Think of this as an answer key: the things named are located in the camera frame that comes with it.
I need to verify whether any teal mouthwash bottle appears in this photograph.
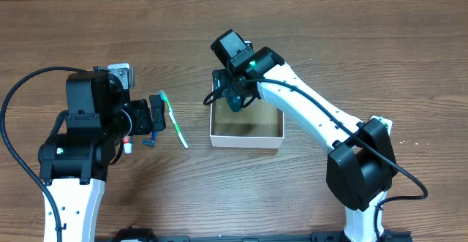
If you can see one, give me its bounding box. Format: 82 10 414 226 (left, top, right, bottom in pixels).
227 97 245 112

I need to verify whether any green white toothbrush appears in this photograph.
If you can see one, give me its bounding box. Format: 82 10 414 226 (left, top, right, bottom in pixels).
158 90 189 149

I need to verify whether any green soap packet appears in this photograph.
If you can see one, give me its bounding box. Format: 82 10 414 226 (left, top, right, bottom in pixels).
372 116 393 135

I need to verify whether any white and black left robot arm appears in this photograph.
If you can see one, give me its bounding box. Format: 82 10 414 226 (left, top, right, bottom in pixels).
38 69 165 241

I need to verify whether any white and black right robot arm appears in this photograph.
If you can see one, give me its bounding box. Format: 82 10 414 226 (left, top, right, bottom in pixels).
204 29 397 241

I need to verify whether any Colgate toothpaste tube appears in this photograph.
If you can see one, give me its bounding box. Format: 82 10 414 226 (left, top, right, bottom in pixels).
123 136 132 154

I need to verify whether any white cardboard box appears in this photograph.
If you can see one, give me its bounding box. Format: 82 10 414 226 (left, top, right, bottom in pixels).
209 98 284 149

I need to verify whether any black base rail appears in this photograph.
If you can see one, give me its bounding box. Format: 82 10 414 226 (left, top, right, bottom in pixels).
94 227 414 242

